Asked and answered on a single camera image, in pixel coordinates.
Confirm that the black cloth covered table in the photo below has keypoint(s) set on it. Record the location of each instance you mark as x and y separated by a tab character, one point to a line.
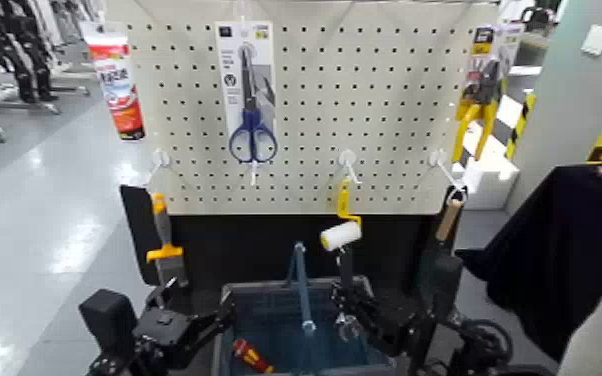
558	252

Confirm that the white pegboard hook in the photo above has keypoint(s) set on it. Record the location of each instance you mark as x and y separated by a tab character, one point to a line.
348	159
253	172
438	157
160	157

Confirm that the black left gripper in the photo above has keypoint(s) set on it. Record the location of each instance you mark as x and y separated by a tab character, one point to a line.
167	336

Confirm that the white wall switch plate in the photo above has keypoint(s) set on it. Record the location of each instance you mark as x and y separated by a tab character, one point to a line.
596	40

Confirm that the red yellow screwdriver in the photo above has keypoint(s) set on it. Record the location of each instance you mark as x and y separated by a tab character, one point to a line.
246	354

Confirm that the yellow grey scraper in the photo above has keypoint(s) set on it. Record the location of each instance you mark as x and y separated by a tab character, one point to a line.
163	226

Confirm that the cream white pegboard panel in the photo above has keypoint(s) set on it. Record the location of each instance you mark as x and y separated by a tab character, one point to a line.
311	78

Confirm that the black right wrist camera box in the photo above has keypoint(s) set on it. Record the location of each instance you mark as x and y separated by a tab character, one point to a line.
442	283

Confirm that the grey metal stand base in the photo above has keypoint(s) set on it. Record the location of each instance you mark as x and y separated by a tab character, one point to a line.
17	106

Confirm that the grey blue plastic crate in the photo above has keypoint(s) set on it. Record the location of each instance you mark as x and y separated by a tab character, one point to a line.
269	286

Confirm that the black adjustable wrench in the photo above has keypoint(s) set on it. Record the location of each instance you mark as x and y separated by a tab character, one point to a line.
346	265

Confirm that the blue scissors on white card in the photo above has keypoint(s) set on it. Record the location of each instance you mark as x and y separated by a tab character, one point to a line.
232	52

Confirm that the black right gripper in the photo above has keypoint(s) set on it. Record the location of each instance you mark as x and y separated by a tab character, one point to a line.
395	328

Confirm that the black base panel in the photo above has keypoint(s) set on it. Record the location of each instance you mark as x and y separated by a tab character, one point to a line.
259	246

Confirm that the yellow pliers in package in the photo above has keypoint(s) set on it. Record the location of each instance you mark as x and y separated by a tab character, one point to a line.
482	89

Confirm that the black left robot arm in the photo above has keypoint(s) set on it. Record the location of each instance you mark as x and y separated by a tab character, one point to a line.
122	365

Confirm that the white foam blocks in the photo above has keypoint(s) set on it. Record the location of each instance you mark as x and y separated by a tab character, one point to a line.
490	178

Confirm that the red white sealant tube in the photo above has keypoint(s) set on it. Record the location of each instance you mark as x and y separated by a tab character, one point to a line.
120	89

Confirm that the black humanoid robot on stand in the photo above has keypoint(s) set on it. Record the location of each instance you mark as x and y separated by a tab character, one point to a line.
17	47

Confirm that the black yellow striped post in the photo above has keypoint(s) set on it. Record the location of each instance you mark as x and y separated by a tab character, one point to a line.
521	120

